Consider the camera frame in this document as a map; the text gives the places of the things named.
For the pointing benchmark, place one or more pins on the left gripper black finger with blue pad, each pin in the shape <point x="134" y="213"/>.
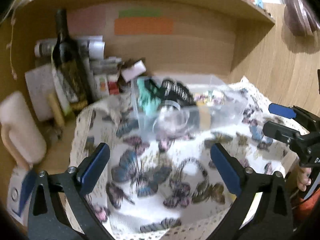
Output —
<point x="261" y="209"/>
<point x="58" y="208"/>

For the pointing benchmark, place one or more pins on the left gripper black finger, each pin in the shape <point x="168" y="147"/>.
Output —
<point x="280" y="132"/>

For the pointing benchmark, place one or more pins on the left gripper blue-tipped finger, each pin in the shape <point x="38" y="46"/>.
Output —
<point x="280" y="110"/>

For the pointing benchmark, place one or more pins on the black bag with chain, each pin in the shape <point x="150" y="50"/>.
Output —
<point x="171" y="90"/>

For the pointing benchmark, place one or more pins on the green knitted cloth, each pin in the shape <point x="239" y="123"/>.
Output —
<point x="148" y="100"/>

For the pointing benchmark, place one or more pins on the white drawstring cloth bag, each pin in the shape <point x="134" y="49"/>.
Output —
<point x="171" y="120"/>

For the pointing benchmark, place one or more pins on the person's hand on gripper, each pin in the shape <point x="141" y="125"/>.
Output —
<point x="303" y="179"/>

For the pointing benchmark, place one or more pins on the brown hanging hat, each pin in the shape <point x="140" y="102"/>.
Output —
<point x="299" y="18"/>

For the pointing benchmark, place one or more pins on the butterfly print lace tablecloth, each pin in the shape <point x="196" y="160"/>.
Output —
<point x="171" y="190"/>

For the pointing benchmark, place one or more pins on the clear acrylic box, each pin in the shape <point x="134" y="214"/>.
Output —
<point x="229" y="105"/>

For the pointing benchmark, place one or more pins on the green white tube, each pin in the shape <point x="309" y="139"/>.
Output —
<point x="64" y="103"/>

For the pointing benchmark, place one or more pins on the white box coloured dots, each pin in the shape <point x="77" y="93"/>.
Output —
<point x="102" y="84"/>

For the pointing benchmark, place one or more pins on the white handwritten note paper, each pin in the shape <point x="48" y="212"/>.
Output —
<point x="40" y="83"/>

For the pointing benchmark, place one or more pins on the dark glass wine bottle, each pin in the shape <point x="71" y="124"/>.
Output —
<point x="67" y="61"/>

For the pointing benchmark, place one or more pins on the small red white box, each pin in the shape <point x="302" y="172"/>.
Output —
<point x="112" y="81"/>

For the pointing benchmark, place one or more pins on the white paper card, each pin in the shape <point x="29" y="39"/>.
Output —
<point x="133" y="71"/>

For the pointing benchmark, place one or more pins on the rolled newspaper stack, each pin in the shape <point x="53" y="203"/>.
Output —
<point x="91" y="47"/>

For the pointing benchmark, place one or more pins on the green sticky note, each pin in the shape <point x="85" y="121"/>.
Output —
<point x="140" y="12"/>

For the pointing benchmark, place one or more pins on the orange sticky note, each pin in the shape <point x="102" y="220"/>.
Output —
<point x="143" y="25"/>

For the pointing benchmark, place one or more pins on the pink sticky note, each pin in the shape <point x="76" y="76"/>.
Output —
<point x="89" y="20"/>

